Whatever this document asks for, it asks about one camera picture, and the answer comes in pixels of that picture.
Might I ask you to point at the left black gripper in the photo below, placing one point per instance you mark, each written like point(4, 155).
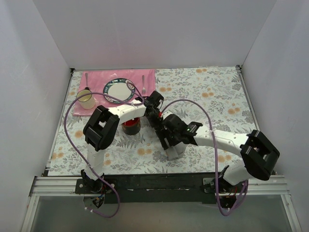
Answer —
point(154, 116)

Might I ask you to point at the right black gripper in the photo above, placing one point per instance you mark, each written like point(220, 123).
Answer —
point(165, 139)

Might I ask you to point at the grey cloth napkin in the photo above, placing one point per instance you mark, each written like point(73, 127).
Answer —
point(176, 152)

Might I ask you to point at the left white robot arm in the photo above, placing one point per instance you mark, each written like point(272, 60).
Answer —
point(101, 128)

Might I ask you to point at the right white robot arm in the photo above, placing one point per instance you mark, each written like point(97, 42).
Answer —
point(259, 156)

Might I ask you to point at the silver fork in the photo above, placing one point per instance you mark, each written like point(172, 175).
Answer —
point(143, 85)

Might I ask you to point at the dark jar red lid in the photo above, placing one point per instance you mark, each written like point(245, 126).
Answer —
point(131, 127)

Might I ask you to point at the white plate patterned rim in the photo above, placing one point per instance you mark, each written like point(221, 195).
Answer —
point(119, 89)

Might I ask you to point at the pink placemat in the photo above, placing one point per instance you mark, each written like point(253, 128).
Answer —
point(98, 79)

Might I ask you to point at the floral tablecloth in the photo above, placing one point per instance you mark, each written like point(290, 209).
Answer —
point(210, 95)

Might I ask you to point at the cream enamel mug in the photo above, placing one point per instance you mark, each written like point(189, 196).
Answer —
point(86, 99)

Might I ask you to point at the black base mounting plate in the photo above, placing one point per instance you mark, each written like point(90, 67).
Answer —
point(167, 188)

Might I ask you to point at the silver spoon on placemat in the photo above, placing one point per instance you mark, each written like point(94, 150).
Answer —
point(86, 80)

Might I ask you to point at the aluminium frame rail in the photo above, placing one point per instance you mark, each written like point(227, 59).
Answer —
point(66, 186)

